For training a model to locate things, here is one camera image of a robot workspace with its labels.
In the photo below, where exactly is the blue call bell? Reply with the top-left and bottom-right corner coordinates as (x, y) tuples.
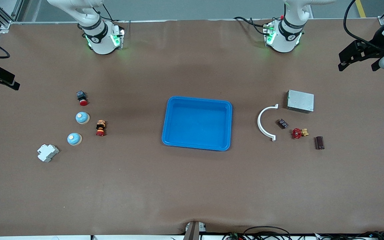
(67, 133), (83, 146)
(75, 111), (90, 125)

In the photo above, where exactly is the blue plastic tray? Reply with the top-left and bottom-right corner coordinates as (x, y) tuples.
(161, 96), (233, 151)

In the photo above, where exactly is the grey metal power supply box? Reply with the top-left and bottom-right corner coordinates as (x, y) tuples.
(286, 89), (315, 114)

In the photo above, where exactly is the red pushbutton with black base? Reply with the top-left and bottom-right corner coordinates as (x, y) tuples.
(76, 91), (89, 106)

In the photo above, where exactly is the white circuit breaker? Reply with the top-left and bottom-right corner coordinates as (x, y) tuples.
(37, 144), (60, 163)

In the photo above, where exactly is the red yellow emergency stop button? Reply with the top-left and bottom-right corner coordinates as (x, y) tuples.
(96, 120), (107, 137)

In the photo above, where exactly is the white curved plastic clamp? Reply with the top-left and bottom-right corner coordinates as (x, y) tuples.
(257, 104), (279, 142)

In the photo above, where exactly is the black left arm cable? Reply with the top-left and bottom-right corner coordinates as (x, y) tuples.
(343, 0), (384, 50)

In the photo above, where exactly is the red handle brass valve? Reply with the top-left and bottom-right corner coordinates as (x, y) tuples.
(291, 128), (310, 140)

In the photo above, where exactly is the black base cable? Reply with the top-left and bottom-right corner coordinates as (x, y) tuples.
(234, 16), (269, 35)
(99, 0), (131, 24)

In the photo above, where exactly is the black cable bundle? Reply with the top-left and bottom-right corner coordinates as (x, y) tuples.
(222, 226), (292, 240)
(312, 231), (384, 240)

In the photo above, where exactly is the grey metal bracket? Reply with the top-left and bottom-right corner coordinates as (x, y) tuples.
(183, 221), (208, 240)

